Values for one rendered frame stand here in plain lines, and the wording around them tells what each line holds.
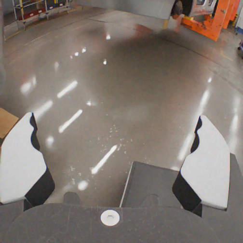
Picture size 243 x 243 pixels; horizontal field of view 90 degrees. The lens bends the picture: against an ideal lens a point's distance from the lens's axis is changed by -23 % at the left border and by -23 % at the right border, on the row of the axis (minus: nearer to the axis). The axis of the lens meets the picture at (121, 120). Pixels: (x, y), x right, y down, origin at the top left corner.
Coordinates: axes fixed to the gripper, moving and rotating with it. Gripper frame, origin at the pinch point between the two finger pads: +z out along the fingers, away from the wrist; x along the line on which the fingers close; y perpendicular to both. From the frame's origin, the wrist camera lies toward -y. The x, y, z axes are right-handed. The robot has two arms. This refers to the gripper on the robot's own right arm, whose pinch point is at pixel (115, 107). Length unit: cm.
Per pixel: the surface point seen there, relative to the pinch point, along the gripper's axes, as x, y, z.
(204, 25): 137, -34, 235
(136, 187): 11, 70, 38
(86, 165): -25, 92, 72
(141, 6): 24, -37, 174
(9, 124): -119, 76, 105
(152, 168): 21, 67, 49
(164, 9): 50, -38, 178
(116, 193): 0, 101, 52
